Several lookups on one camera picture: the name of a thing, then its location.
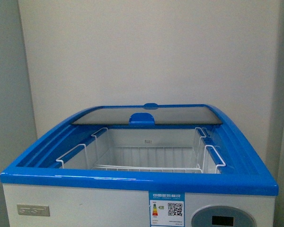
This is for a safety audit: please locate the glass sliding freezer lid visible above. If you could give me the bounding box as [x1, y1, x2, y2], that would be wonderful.
[73, 103, 222, 126]

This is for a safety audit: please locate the white blue chest freezer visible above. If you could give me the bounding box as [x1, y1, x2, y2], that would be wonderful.
[0, 104, 279, 227]

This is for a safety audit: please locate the blue energy label sticker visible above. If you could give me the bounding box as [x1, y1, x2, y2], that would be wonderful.
[149, 191, 185, 227]

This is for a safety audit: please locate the grey oval control panel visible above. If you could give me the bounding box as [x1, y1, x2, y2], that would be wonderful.
[191, 206, 256, 227]

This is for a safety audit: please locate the silver brand name plate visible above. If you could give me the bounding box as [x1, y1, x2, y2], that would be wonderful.
[17, 204, 50, 217]

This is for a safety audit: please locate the white wire freezer basket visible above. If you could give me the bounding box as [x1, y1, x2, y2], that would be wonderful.
[55, 127, 227, 174]

